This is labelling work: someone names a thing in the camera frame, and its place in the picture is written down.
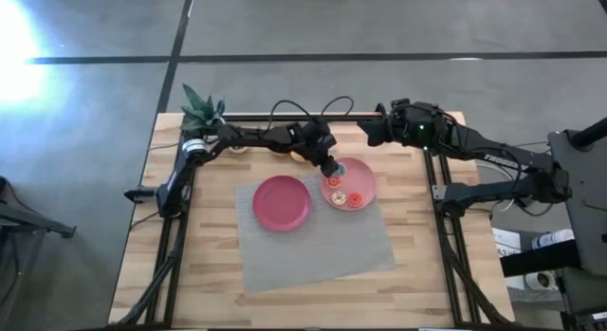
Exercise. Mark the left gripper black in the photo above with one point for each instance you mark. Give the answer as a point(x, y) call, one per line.
point(317, 141)

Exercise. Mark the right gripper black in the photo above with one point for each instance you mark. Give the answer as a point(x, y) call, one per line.
point(410, 127)

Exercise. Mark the white sprinkled donut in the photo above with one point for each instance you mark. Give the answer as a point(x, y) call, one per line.
point(334, 198)

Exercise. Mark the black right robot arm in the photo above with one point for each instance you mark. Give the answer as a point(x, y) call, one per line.
point(498, 158)

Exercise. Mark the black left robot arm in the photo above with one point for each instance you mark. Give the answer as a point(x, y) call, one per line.
point(256, 137)

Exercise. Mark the light pink plate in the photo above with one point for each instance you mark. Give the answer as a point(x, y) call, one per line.
point(362, 179)

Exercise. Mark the dark pink plate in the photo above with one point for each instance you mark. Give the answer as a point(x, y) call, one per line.
point(281, 205)

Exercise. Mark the grey mesh mat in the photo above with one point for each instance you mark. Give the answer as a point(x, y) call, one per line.
point(322, 245)

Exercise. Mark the chocolate sprinkled donut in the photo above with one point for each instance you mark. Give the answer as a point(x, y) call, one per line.
point(238, 151)

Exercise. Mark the green snake plant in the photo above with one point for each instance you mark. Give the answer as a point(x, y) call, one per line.
point(201, 110)

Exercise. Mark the white labelled box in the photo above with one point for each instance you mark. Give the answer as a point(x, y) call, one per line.
point(506, 242)

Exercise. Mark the white bottle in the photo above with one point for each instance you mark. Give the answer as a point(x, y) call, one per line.
point(552, 238)

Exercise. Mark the black shelf bar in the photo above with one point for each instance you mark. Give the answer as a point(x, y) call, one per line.
point(540, 260)

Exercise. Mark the grey metal stand panel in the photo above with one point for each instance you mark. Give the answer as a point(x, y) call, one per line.
point(585, 203)

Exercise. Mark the white tape roll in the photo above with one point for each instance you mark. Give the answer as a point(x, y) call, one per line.
point(540, 280)

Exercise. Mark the black tripod stand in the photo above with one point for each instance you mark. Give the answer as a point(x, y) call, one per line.
point(38, 223)

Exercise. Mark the black aluminium table frame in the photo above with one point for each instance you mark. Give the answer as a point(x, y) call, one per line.
point(251, 117)

